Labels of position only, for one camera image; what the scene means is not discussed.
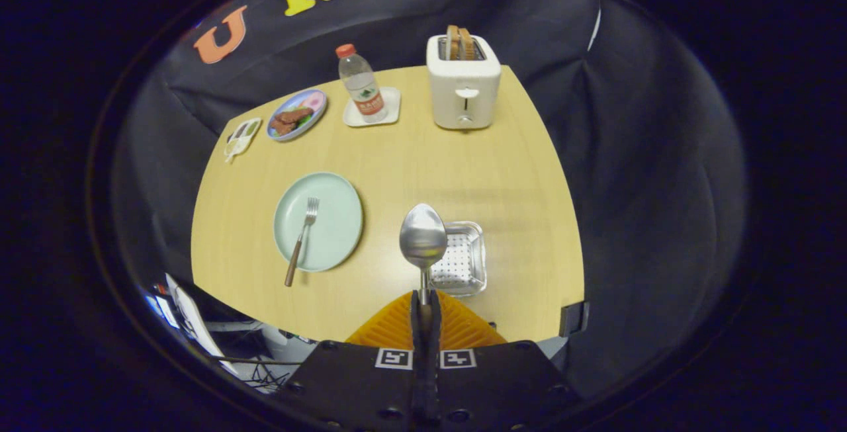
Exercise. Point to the white divided sauce dish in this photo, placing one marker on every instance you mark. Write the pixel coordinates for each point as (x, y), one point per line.
(241, 134)

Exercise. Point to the white toaster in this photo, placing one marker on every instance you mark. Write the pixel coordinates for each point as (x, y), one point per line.
(450, 104)

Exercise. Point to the clear water bottle red cap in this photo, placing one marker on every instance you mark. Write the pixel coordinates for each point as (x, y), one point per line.
(362, 88)

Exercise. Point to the white square coaster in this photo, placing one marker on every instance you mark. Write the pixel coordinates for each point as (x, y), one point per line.
(394, 104)

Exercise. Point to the black backdrop cloth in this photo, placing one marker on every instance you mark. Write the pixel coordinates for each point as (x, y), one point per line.
(628, 154)

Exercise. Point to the brown meat slices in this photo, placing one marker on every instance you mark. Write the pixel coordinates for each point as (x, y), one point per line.
(288, 121)

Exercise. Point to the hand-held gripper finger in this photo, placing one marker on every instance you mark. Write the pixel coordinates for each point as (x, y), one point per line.
(433, 333)
(417, 333)

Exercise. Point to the light green plate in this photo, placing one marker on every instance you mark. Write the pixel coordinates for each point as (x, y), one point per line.
(337, 220)

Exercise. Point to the blue lit screen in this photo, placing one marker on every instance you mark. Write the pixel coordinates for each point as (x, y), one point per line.
(159, 306)

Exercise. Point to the black table bracket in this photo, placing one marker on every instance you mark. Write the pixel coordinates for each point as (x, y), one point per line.
(572, 318)

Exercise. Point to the white panel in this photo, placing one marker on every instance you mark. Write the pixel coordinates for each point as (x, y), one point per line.
(192, 316)

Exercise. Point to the colourful patterned plate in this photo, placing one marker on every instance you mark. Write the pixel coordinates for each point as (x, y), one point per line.
(314, 101)

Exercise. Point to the square metal mesh basket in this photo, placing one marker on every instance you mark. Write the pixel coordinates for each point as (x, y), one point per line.
(463, 260)

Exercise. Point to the brown toast slice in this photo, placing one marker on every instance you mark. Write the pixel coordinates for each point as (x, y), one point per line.
(467, 43)
(452, 42)

